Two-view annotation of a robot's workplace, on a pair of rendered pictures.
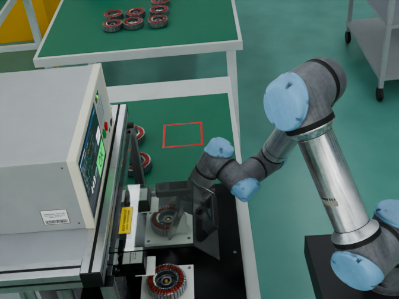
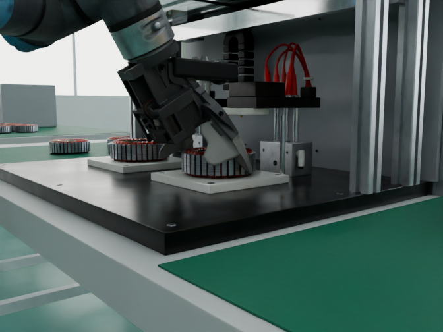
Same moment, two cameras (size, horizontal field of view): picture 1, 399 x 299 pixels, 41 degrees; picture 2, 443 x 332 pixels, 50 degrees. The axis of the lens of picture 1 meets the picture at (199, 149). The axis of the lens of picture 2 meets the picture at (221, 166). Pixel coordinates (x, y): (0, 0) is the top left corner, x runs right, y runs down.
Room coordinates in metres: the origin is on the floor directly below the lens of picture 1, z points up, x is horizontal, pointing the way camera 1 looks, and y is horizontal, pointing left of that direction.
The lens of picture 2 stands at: (1.77, -0.34, 0.88)
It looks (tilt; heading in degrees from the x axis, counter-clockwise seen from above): 7 degrees down; 139
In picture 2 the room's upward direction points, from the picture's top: straight up
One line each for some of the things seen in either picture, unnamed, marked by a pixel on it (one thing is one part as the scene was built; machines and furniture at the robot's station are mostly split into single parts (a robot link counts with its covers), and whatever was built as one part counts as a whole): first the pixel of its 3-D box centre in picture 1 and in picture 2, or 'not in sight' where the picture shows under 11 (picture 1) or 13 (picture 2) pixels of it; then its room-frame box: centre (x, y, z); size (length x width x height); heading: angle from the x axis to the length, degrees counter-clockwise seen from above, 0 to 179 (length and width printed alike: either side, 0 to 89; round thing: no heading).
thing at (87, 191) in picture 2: (164, 259); (182, 178); (1.11, 0.14, 0.76); 0.64 x 0.47 x 0.02; 178
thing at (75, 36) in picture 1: (154, 38); not in sight; (3.49, 0.23, 0.37); 1.85 x 1.10 x 0.75; 178
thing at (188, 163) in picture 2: not in sight; (218, 161); (1.23, 0.12, 0.80); 0.11 x 0.11 x 0.04
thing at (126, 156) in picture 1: (121, 196); (220, 24); (1.12, 0.23, 1.03); 0.62 x 0.01 x 0.03; 178
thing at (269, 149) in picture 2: not in sight; (285, 157); (1.24, 0.27, 0.80); 0.08 x 0.05 x 0.06; 178
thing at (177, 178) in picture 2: not in sight; (219, 177); (1.23, 0.12, 0.78); 0.15 x 0.15 x 0.01; 88
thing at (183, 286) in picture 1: (166, 282); (140, 149); (0.99, 0.13, 0.80); 0.11 x 0.11 x 0.04
